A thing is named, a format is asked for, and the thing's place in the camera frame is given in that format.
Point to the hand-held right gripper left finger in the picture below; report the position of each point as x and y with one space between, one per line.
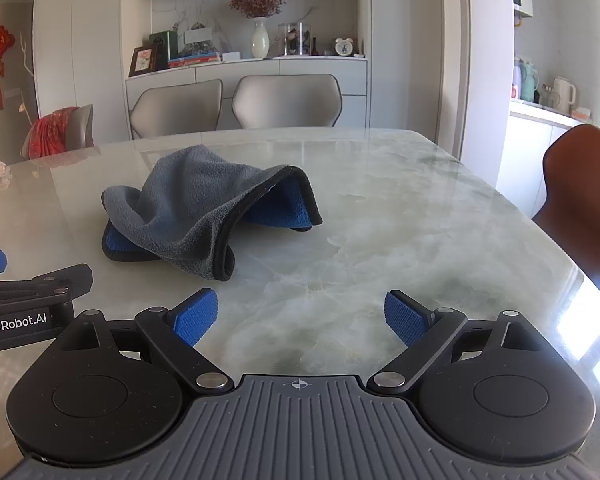
195 317

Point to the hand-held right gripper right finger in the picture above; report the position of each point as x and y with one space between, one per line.
405 317

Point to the grey and blue towel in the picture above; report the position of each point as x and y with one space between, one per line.
190 200

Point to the red patterned cloth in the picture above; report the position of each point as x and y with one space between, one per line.
50 135

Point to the beige chair with red cloth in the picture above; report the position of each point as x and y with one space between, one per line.
84 127

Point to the white branch decoration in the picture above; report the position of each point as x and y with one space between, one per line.
28 75

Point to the white counter cabinet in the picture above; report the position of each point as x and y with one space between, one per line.
525 160

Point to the beige dining chair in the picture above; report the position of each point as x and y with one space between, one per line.
175 110
285 102

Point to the brown leather chair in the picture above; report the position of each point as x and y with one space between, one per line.
580 185

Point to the stack of books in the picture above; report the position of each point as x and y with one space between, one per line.
195 59

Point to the green box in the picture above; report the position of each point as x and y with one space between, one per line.
164 47

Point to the purple thermos bottle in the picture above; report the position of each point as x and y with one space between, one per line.
517 80

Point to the small glass jug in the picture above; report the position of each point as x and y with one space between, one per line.
547 96

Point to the small white card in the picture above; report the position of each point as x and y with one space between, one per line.
231 55

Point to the mint thermos bottle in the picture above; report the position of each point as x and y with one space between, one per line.
530 82

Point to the small pink box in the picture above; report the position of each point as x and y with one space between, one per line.
581 113

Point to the white kettle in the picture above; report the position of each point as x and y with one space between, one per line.
562 97

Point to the white alarm clock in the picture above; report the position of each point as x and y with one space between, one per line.
345 47

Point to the white vase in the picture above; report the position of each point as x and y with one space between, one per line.
261 40

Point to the glass display case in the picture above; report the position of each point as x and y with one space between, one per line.
295 40

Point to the dried purple flowers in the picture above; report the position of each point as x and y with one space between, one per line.
260 0

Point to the dark picture frame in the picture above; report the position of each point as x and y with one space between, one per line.
142 61

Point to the white wall socket panel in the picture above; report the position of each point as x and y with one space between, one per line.
198 35

